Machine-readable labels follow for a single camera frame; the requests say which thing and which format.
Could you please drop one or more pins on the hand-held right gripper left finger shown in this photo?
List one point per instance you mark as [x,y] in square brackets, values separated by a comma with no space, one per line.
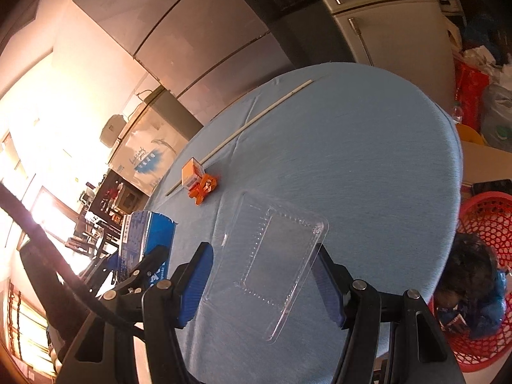
[196,284]

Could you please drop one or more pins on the white rice cooker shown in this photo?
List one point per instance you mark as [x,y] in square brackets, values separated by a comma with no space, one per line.
[112,130]

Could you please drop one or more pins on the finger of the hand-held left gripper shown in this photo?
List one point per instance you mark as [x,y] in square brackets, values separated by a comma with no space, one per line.
[128,284]
[102,266]

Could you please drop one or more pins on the black plastic bag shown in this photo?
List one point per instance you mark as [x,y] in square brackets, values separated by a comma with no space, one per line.
[468,264]

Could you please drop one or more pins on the blue plastic bag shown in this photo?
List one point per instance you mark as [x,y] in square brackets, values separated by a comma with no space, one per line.
[494,312]

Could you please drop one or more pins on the red shopping bag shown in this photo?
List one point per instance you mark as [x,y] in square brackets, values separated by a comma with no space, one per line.
[470,88]

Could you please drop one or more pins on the blue tablecloth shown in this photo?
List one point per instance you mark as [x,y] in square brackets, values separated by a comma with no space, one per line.
[360,160]

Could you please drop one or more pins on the yellow plastic container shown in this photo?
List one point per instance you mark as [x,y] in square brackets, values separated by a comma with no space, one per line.
[470,134]

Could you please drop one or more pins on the clear plastic tray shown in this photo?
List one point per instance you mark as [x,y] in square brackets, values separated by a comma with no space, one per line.
[276,256]

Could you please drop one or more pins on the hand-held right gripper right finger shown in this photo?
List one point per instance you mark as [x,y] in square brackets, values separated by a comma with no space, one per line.
[326,284]

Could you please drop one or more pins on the dark wooden table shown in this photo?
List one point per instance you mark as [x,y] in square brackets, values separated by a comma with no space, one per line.
[128,200]

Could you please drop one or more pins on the white chest freezer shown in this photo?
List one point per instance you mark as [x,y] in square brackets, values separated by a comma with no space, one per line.
[160,140]

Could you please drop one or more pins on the grey three-door refrigerator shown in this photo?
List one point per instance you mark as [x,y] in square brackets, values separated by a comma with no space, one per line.
[180,16]

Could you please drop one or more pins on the small orange white box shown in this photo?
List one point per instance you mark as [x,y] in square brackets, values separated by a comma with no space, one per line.
[192,174]

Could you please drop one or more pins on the long white rod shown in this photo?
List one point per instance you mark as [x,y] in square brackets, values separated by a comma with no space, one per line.
[306,85]

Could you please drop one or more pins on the grey plastic bag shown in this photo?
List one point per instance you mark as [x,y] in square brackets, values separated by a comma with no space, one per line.
[498,116]

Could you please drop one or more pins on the silver blue foil wrapper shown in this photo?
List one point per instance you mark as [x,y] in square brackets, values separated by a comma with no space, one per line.
[454,320]

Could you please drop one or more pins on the white plastic bag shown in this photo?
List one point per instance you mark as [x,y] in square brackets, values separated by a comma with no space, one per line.
[482,56]

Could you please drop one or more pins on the orange wrapper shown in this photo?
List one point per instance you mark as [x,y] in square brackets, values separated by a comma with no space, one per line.
[206,186]

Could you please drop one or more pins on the blue white medicine box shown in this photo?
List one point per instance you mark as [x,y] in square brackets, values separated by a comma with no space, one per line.
[138,240]

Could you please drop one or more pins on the red plastic basket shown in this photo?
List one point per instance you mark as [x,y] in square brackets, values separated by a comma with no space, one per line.
[480,212]

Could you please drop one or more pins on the silver two-door refrigerator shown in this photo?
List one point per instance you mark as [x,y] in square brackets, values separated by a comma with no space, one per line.
[400,28]

